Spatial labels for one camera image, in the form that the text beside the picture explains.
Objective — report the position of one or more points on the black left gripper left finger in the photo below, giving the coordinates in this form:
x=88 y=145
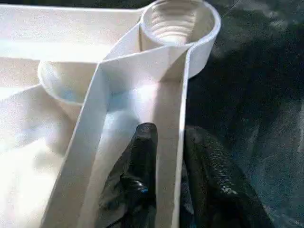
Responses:
x=137 y=180

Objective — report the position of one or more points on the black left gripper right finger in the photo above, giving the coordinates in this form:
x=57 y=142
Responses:
x=213 y=185

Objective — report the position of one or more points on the white plastic table top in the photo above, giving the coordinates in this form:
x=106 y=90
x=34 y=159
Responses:
x=71 y=118

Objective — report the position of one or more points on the black work mat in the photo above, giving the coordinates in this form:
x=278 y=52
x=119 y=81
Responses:
x=256 y=95

